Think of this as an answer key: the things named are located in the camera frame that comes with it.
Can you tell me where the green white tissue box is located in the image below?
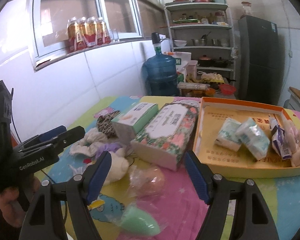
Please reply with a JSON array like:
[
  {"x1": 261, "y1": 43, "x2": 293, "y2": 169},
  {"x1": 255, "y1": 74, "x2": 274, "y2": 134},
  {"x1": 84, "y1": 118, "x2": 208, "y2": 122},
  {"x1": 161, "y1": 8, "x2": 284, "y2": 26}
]
[{"x1": 111, "y1": 102, "x2": 159, "y2": 145}]

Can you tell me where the blue water jug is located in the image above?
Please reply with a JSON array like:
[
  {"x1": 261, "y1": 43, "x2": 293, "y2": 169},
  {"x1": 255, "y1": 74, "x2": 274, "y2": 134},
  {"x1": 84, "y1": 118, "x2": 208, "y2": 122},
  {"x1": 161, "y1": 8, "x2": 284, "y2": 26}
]
[{"x1": 142, "y1": 43, "x2": 179, "y2": 96}]

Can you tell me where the pink plastic container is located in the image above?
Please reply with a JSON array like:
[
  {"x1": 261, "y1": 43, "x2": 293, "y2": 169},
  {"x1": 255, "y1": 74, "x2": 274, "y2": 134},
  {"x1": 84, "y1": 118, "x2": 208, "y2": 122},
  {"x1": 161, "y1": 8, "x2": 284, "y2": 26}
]
[{"x1": 186, "y1": 60, "x2": 198, "y2": 79}]

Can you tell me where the leopard print scrunchie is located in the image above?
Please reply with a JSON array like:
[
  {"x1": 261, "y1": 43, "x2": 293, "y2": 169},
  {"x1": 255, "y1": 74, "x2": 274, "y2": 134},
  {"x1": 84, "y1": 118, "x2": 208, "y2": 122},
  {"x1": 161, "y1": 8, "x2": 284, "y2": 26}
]
[{"x1": 96, "y1": 111, "x2": 120, "y2": 138}]

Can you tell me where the orange shallow cardboard box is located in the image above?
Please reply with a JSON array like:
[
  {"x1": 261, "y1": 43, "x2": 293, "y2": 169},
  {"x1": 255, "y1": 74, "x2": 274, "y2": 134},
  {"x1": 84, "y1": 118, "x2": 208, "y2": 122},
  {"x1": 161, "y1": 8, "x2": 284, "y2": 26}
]
[{"x1": 193, "y1": 97, "x2": 300, "y2": 178}]

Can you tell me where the orange drink bottle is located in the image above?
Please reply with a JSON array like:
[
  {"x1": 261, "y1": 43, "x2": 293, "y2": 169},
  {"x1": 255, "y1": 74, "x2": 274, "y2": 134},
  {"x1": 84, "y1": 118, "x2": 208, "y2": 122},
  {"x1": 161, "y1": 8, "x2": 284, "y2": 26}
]
[
  {"x1": 87, "y1": 16, "x2": 97, "y2": 47},
  {"x1": 67, "y1": 17, "x2": 85, "y2": 52},
  {"x1": 76, "y1": 17, "x2": 88, "y2": 50},
  {"x1": 96, "y1": 17, "x2": 111, "y2": 46}
]

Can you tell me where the aluminium window frame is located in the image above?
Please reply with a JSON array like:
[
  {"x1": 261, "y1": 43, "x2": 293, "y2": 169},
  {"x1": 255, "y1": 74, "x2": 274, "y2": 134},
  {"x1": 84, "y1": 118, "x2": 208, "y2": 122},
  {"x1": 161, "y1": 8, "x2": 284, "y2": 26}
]
[{"x1": 30, "y1": 0, "x2": 143, "y2": 70}]

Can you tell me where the noodle bundle package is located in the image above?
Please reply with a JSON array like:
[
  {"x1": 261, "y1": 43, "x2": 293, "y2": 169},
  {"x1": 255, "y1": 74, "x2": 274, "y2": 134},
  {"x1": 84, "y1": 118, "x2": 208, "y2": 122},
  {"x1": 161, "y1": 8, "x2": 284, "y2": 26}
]
[{"x1": 177, "y1": 82, "x2": 210, "y2": 91}]

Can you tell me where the orange sponge in bag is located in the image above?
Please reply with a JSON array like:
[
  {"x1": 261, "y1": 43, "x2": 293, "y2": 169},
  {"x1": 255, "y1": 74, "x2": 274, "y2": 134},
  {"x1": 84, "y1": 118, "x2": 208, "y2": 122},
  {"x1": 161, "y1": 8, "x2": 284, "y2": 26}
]
[{"x1": 128, "y1": 165, "x2": 165, "y2": 197}]

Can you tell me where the black wok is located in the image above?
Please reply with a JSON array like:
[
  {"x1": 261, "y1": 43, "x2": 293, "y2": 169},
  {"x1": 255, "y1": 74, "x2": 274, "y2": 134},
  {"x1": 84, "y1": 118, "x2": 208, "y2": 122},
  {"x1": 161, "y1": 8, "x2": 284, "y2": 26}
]
[{"x1": 214, "y1": 57, "x2": 234, "y2": 68}]

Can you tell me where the cream teddy purple hat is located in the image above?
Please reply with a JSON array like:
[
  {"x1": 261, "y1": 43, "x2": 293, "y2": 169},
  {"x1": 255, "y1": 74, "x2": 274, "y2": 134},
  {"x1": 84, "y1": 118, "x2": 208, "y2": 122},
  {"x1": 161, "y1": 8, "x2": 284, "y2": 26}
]
[{"x1": 95, "y1": 142, "x2": 129, "y2": 186}]

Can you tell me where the red plastic colander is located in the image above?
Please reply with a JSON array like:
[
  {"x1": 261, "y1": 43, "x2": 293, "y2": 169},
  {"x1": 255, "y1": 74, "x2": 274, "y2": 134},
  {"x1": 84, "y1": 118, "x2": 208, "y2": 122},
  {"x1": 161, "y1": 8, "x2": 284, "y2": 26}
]
[{"x1": 219, "y1": 83, "x2": 236, "y2": 95}]

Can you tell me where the steel mixing bowl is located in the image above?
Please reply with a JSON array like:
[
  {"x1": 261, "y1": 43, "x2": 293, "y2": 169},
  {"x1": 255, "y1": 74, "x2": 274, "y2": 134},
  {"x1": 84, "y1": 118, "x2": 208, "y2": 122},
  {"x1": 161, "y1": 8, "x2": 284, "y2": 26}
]
[{"x1": 192, "y1": 38, "x2": 207, "y2": 46}]

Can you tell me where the white floral scrunchie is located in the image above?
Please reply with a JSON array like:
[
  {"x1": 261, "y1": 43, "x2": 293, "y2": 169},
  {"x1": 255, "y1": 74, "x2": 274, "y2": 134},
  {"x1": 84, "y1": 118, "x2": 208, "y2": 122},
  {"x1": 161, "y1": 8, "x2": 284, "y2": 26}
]
[{"x1": 69, "y1": 127, "x2": 108, "y2": 157}]

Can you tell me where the pink plush bunny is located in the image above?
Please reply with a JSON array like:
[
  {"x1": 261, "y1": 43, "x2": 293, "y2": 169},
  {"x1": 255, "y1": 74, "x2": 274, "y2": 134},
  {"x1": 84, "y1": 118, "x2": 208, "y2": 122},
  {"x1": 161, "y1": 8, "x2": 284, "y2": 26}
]
[{"x1": 283, "y1": 120, "x2": 300, "y2": 167}]

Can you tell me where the white green tissue packet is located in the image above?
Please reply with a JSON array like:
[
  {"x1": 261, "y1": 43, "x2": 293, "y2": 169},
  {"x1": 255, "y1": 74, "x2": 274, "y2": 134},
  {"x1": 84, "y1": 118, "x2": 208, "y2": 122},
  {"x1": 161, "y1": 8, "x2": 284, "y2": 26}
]
[{"x1": 215, "y1": 118, "x2": 242, "y2": 152}]

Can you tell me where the grey kitchen counter cabinet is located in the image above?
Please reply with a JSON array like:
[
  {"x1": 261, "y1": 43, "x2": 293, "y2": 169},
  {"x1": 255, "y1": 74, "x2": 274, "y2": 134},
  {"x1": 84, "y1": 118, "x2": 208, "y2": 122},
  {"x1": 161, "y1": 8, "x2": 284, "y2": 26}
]
[{"x1": 284, "y1": 94, "x2": 300, "y2": 112}]

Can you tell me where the white rice sack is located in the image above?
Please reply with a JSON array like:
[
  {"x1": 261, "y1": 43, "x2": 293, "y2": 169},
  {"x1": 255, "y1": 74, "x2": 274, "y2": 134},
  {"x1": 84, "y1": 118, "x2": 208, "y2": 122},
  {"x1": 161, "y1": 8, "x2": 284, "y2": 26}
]
[{"x1": 163, "y1": 51, "x2": 191, "y2": 73}]

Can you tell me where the dark grey refrigerator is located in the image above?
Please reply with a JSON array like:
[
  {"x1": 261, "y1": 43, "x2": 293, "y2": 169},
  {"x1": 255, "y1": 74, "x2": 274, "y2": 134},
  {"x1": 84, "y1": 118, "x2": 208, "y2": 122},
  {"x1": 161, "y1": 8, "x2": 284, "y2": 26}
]
[{"x1": 238, "y1": 15, "x2": 283, "y2": 105}]

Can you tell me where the purple white snack packet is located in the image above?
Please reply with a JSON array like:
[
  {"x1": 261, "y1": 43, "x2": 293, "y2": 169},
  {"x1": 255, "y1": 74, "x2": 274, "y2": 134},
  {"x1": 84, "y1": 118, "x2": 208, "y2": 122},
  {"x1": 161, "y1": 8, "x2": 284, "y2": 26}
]
[{"x1": 269, "y1": 116, "x2": 292, "y2": 160}]

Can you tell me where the clear wrapped tissue packet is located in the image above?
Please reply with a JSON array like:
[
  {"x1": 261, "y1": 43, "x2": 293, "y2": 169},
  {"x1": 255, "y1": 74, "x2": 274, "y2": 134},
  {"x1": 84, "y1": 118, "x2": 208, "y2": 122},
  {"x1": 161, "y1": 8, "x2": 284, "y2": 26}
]
[{"x1": 235, "y1": 118, "x2": 270, "y2": 160}]

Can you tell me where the person's left hand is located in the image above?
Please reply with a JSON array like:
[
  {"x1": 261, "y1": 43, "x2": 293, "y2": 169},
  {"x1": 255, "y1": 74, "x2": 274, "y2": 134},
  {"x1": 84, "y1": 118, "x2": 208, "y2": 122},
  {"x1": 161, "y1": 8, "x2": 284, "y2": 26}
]
[{"x1": 0, "y1": 176, "x2": 41, "y2": 228}]

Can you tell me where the egg tray in bag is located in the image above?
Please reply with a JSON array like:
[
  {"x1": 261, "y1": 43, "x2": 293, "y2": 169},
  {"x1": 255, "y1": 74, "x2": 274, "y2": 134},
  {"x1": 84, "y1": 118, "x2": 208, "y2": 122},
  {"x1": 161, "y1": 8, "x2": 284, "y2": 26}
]
[{"x1": 197, "y1": 71, "x2": 224, "y2": 84}]

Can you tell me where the orange sauce jar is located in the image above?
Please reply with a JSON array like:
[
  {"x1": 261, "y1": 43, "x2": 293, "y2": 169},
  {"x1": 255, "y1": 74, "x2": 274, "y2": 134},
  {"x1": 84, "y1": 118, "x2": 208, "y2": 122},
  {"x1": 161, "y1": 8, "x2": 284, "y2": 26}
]
[
  {"x1": 204, "y1": 88, "x2": 216, "y2": 97},
  {"x1": 191, "y1": 90, "x2": 204, "y2": 98}
]

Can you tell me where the bunch of bananas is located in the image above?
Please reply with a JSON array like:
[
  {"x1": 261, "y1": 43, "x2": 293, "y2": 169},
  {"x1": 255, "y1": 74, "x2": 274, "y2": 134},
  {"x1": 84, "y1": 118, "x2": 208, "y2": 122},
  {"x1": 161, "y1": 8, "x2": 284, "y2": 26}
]
[{"x1": 186, "y1": 74, "x2": 203, "y2": 83}]

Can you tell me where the black water pump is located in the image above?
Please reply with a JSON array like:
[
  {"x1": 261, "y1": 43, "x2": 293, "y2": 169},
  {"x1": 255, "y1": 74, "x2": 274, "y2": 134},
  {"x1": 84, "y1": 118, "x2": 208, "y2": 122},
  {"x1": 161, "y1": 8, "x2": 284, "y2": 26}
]
[{"x1": 151, "y1": 32, "x2": 167, "y2": 47}]

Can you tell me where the black clay pot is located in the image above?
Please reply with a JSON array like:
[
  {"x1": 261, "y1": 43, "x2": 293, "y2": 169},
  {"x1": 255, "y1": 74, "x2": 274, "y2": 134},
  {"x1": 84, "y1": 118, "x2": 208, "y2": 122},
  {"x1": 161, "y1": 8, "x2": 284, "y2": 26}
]
[{"x1": 198, "y1": 55, "x2": 214, "y2": 67}]

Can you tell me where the floral tissue pack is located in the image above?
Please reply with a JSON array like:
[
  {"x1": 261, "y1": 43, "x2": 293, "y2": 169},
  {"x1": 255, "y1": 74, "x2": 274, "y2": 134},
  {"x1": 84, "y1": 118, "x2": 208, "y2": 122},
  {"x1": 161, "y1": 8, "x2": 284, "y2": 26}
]
[{"x1": 130, "y1": 100, "x2": 200, "y2": 171}]

